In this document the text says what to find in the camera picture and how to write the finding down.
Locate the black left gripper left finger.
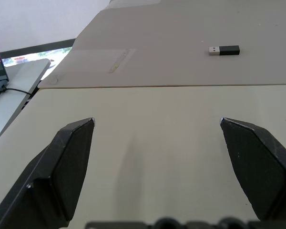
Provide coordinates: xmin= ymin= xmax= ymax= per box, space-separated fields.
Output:
xmin=0 ymin=117 xmax=96 ymax=229

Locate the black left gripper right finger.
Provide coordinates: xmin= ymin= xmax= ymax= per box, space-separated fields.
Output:
xmin=219 ymin=117 xmax=286 ymax=221

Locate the grey side table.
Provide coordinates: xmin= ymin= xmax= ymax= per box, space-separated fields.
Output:
xmin=0 ymin=58 xmax=51 ymax=144

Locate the black USB dongle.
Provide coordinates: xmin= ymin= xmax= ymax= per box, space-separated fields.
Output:
xmin=208 ymin=45 xmax=241 ymax=56

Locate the black laptop cable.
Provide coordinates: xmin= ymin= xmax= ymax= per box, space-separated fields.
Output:
xmin=0 ymin=87 xmax=32 ymax=95

